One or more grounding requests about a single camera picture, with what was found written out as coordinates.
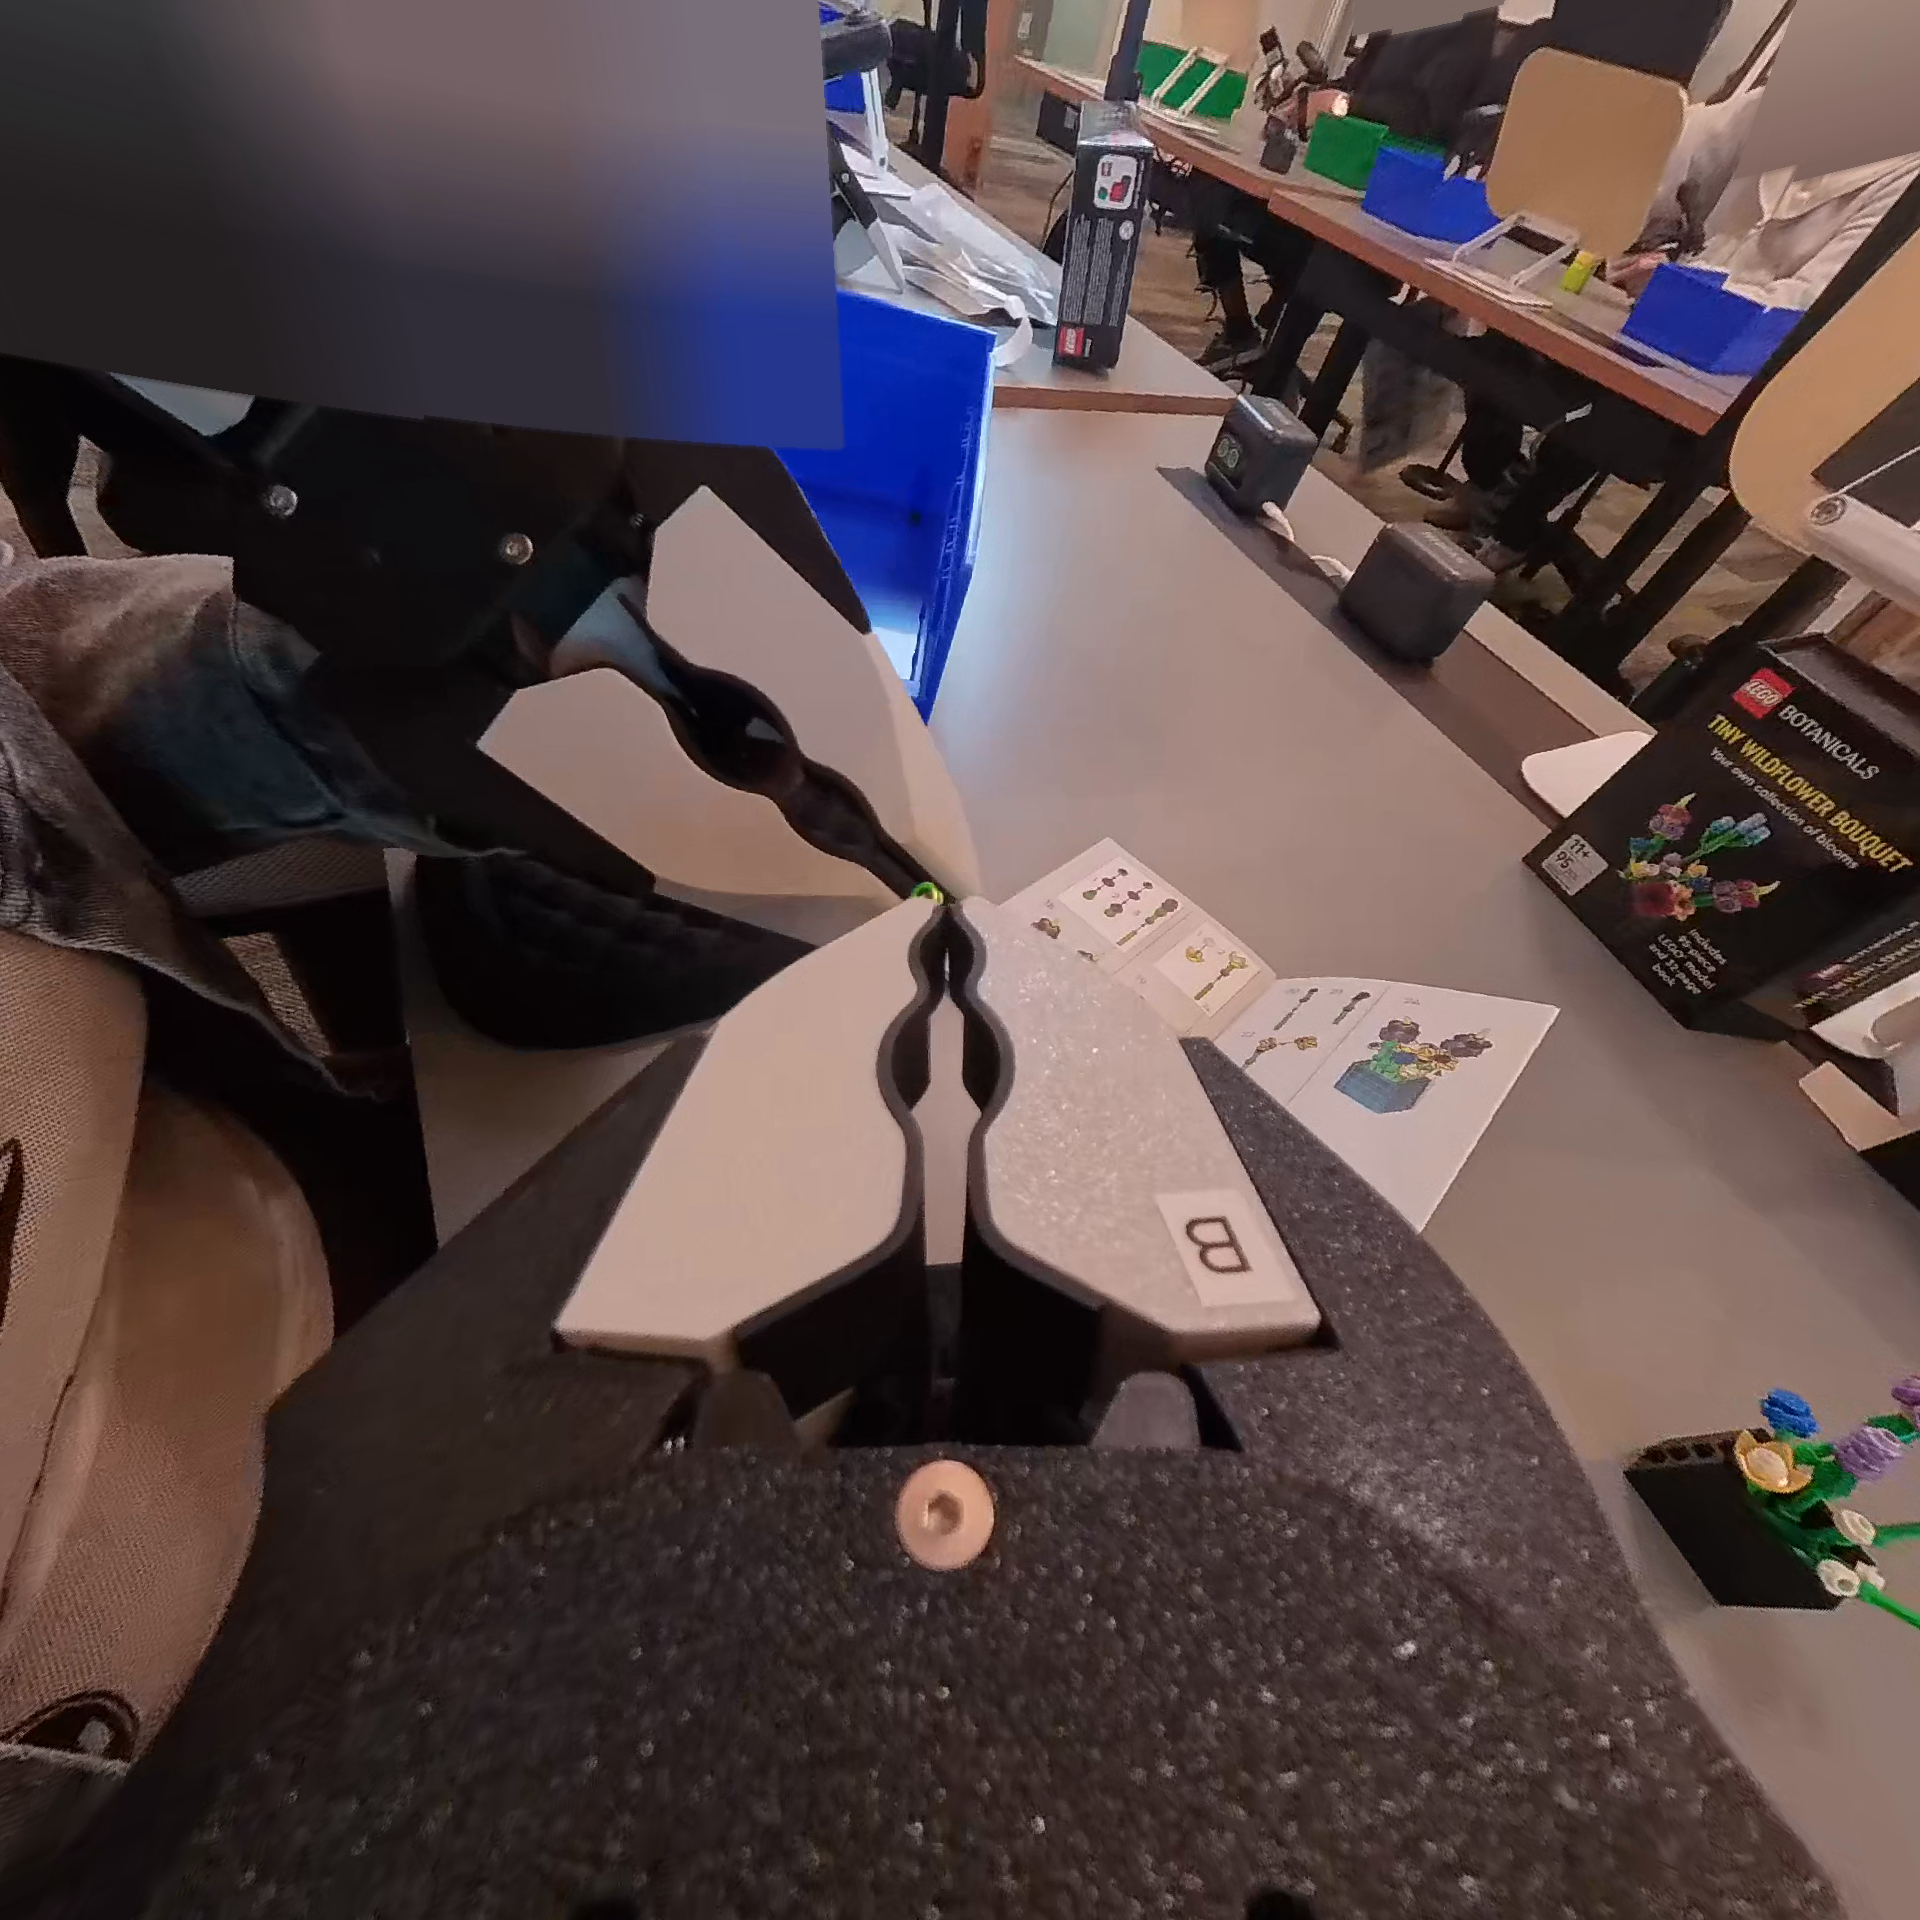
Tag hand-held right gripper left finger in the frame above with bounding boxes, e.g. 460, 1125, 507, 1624
553, 900, 929, 1419

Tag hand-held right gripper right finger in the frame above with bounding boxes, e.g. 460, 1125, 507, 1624
945, 896, 1325, 1442

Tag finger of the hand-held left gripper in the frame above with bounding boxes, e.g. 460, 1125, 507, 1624
478, 659, 940, 905
642, 483, 988, 905

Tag beige panel on white arm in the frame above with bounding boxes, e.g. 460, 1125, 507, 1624
1728, 267, 1920, 576

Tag grey desk with wooden edge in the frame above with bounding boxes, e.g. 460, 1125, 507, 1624
833, 142, 1241, 421

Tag brown wooden desk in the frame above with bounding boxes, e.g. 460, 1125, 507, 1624
1268, 176, 1776, 440

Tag large blue storage bin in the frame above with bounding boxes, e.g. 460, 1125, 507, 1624
778, 285, 1001, 725

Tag black padded armrest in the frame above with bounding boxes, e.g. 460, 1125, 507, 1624
412, 847, 822, 1052

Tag paper instruction booklet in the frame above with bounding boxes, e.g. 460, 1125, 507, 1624
997, 838, 1562, 1235

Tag clear plastic bags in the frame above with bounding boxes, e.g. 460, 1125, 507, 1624
885, 187, 1077, 330

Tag person's grey denim jacket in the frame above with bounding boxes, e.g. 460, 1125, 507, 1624
0, 839, 411, 1096

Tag small black toy box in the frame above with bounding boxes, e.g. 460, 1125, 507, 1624
1051, 101, 1159, 371

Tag grey power cube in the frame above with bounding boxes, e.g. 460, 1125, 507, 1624
1204, 394, 1323, 520
1339, 522, 1500, 667

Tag white stand base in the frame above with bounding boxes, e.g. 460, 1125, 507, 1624
1523, 729, 1657, 825

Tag person's beige printed shirt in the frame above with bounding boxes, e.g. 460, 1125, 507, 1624
0, 930, 339, 1861

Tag black flower print toy box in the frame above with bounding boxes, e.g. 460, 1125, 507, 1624
1523, 633, 1920, 1037

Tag brick flower bouquet black pot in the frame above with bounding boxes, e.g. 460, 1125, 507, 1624
1625, 1372, 1920, 1631

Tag small blue bin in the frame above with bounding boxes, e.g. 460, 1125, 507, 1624
1363, 137, 1503, 246
1621, 258, 1812, 378

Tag beige panel on white stand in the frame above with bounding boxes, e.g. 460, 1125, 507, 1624
1448, 44, 1694, 301

